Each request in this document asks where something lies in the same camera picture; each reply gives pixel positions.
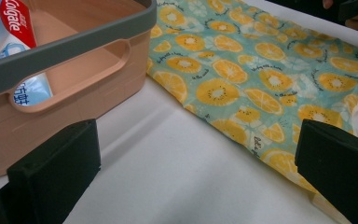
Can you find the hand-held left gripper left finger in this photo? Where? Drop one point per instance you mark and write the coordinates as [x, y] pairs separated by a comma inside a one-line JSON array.
[[56, 165]]

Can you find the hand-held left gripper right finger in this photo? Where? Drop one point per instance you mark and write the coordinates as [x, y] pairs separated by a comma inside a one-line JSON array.
[[338, 165]]

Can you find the pink basket with grey rim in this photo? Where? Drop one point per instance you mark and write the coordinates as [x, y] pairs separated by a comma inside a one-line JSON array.
[[74, 93]]

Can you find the orange-slice print cloth bag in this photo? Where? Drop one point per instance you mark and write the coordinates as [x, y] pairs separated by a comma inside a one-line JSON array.
[[245, 71]]

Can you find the white and red toothpaste tube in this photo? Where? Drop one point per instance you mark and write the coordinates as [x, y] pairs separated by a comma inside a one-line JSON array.
[[14, 28]]

